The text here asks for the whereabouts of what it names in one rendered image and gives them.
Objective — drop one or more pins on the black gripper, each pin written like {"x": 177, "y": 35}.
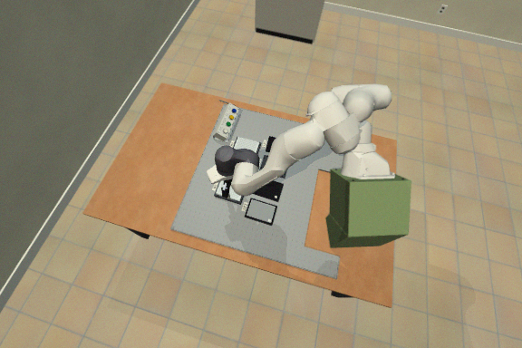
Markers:
{"x": 225, "y": 189}

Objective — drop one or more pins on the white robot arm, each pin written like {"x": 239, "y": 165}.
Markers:
{"x": 330, "y": 121}

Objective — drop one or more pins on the beige operator button panel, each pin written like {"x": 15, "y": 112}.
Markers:
{"x": 226, "y": 123}

